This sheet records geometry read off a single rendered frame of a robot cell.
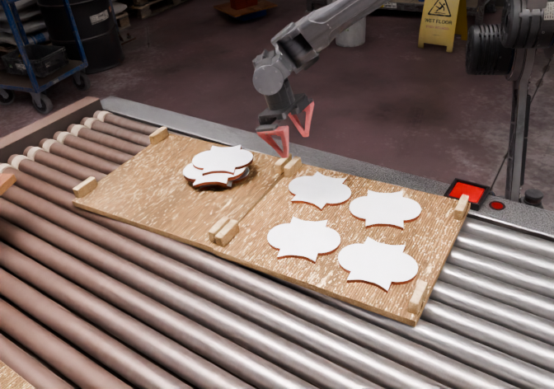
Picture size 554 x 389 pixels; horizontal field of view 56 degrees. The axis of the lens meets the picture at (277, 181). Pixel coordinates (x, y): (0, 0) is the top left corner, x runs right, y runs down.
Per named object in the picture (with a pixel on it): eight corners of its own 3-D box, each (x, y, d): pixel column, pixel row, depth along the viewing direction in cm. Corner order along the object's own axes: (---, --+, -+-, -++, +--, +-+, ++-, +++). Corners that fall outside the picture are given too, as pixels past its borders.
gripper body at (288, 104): (260, 124, 106) (247, 91, 103) (283, 104, 114) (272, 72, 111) (286, 121, 103) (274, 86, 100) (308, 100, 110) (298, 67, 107)
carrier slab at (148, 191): (167, 137, 147) (166, 132, 146) (296, 166, 128) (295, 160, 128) (72, 206, 123) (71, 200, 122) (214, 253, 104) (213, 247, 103)
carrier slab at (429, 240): (298, 167, 128) (298, 161, 127) (470, 208, 109) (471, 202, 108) (213, 255, 104) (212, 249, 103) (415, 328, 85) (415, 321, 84)
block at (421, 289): (418, 288, 89) (419, 277, 88) (429, 292, 89) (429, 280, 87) (406, 312, 85) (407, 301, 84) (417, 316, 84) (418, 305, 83)
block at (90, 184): (93, 185, 127) (90, 175, 125) (99, 186, 126) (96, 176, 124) (75, 198, 123) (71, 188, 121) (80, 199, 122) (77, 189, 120)
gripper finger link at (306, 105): (282, 147, 113) (269, 109, 110) (297, 133, 118) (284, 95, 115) (309, 146, 110) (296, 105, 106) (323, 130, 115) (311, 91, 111)
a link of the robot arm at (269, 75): (319, 54, 105) (293, 20, 102) (323, 68, 94) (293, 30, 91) (273, 91, 108) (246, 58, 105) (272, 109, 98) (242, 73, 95)
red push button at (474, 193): (457, 186, 116) (457, 181, 115) (484, 194, 113) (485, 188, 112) (447, 200, 112) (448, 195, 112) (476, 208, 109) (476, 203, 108)
